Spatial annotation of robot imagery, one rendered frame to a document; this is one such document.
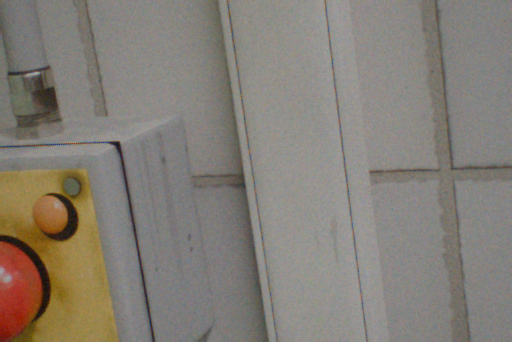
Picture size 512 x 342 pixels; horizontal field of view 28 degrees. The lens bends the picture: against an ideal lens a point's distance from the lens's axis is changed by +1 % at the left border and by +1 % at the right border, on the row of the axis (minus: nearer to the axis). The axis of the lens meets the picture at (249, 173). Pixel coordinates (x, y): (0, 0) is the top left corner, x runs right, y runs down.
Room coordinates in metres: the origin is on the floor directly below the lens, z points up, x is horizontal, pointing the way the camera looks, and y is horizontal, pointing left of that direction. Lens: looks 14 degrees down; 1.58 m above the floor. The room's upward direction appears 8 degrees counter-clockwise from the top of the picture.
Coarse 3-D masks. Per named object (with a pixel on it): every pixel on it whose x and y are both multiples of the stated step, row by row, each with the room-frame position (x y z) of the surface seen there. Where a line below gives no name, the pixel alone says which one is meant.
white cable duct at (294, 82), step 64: (256, 0) 0.39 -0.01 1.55; (320, 0) 0.38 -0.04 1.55; (256, 64) 0.39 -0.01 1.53; (320, 64) 0.38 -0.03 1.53; (256, 128) 0.39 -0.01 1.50; (320, 128) 0.38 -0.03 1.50; (256, 192) 0.40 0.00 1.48; (320, 192) 0.38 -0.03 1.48; (256, 256) 0.40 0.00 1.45; (320, 256) 0.39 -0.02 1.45; (320, 320) 0.39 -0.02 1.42; (384, 320) 0.39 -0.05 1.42
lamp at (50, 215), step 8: (40, 200) 0.37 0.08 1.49; (48, 200) 0.37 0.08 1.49; (56, 200) 0.37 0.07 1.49; (32, 208) 0.37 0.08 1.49; (40, 208) 0.37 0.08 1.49; (48, 208) 0.36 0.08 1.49; (56, 208) 0.36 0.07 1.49; (64, 208) 0.36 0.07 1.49; (32, 216) 0.37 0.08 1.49; (40, 216) 0.37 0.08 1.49; (48, 216) 0.36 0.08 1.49; (56, 216) 0.36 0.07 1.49; (64, 216) 0.36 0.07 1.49; (40, 224) 0.37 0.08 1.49; (48, 224) 0.36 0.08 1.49; (56, 224) 0.36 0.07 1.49; (64, 224) 0.36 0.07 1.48; (48, 232) 0.37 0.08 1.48; (56, 232) 0.37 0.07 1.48
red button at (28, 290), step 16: (0, 256) 0.36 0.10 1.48; (16, 256) 0.37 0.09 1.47; (0, 272) 0.36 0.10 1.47; (16, 272) 0.36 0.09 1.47; (32, 272) 0.37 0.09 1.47; (0, 288) 0.36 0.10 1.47; (16, 288) 0.36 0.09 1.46; (32, 288) 0.36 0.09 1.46; (0, 304) 0.36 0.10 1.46; (16, 304) 0.36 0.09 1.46; (32, 304) 0.36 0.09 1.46; (0, 320) 0.36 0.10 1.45; (16, 320) 0.36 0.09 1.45; (32, 320) 0.37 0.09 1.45; (0, 336) 0.36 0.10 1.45; (16, 336) 0.36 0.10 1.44
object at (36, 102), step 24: (0, 0) 0.41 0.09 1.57; (24, 0) 0.41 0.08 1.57; (0, 24) 0.41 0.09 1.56; (24, 24) 0.41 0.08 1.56; (24, 48) 0.41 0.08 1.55; (24, 72) 0.41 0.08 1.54; (48, 72) 0.41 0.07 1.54; (24, 96) 0.41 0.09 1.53; (48, 96) 0.41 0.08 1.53; (24, 120) 0.41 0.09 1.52; (48, 120) 0.41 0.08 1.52
